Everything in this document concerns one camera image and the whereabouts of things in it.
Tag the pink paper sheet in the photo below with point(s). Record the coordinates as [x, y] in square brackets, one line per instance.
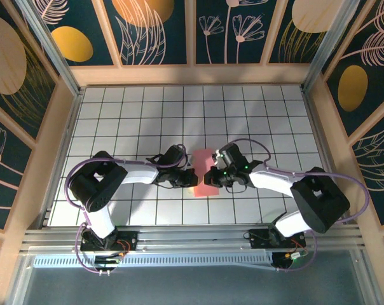
[202, 159]

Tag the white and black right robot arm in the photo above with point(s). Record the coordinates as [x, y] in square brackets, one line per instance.
[271, 179]

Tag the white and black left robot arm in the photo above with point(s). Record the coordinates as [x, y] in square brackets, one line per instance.
[138, 174]

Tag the aluminium frame rail with grooves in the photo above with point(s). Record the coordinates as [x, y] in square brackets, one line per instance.
[195, 238]

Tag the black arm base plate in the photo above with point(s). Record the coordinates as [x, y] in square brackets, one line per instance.
[130, 238]
[258, 239]

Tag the aluminium table side rail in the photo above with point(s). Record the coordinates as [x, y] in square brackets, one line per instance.
[318, 133]
[60, 152]

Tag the aluminium corner post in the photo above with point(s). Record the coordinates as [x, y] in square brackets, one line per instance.
[52, 47]
[326, 47]

